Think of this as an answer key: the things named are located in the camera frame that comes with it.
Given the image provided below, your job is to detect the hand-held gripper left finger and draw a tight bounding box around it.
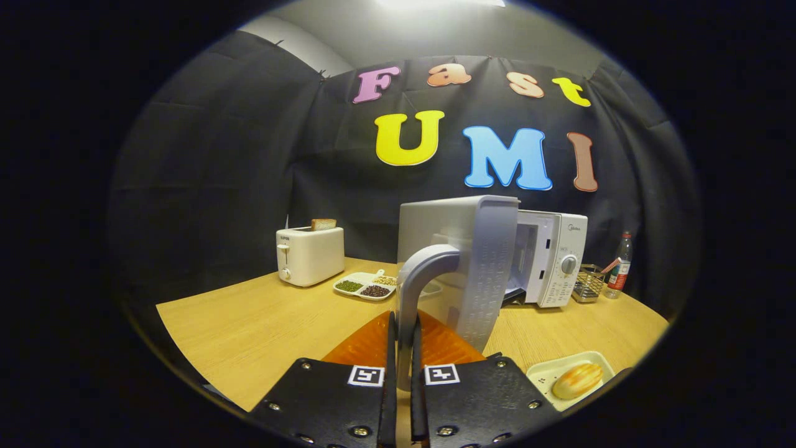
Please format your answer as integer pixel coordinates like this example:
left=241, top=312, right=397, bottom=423
left=249, top=311, right=399, bottom=448

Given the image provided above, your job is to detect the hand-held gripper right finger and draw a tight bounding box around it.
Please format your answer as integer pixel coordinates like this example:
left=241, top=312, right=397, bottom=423
left=410, top=311, right=560, bottom=448

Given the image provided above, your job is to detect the golden bread roll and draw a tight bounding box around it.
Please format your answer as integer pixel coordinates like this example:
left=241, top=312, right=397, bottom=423
left=552, top=363, right=604, bottom=400

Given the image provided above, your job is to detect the white microwave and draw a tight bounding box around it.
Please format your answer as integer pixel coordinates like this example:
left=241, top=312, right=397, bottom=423
left=396, top=195, right=588, bottom=391

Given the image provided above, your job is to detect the white divided bean dish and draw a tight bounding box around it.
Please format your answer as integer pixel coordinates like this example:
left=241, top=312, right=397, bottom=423
left=333, top=269, right=399, bottom=302

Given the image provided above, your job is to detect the white rectangular plate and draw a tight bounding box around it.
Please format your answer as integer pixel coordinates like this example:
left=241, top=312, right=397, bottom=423
left=527, top=350, right=616, bottom=412

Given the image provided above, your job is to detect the white toaster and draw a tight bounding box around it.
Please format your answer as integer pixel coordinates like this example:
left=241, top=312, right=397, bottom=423
left=276, top=226, right=345, bottom=287

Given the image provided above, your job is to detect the clear bottle red label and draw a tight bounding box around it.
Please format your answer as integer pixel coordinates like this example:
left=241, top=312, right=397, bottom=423
left=606, top=231, right=634, bottom=299

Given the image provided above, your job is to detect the ceiling light panel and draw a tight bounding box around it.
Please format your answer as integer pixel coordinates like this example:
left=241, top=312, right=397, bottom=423
left=376, top=0, right=506, bottom=8

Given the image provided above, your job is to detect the metal wire basket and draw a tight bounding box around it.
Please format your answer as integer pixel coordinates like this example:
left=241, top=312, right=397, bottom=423
left=572, top=264, right=607, bottom=304

